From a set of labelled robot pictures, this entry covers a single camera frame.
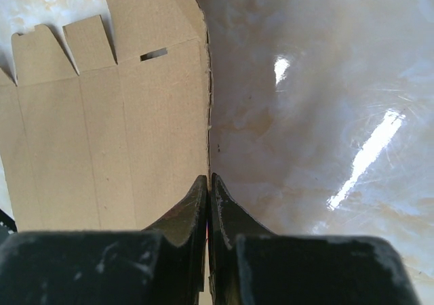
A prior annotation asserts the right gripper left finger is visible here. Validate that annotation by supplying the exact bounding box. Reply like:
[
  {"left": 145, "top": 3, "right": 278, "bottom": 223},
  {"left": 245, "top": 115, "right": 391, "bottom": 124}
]
[{"left": 1, "top": 176, "right": 208, "bottom": 304}]

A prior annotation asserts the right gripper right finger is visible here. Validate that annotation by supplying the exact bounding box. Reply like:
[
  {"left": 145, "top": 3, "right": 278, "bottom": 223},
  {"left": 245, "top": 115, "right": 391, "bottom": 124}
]
[{"left": 209, "top": 174, "right": 419, "bottom": 304}]

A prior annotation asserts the brown cardboard box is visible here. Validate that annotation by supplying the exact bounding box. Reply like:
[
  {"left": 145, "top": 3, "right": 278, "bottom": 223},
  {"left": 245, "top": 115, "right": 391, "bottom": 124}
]
[{"left": 1, "top": 0, "right": 211, "bottom": 232}]

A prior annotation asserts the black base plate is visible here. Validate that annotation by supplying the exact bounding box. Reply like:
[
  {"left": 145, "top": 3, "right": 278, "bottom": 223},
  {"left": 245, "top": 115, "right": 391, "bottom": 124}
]
[{"left": 0, "top": 209, "right": 17, "bottom": 243}]

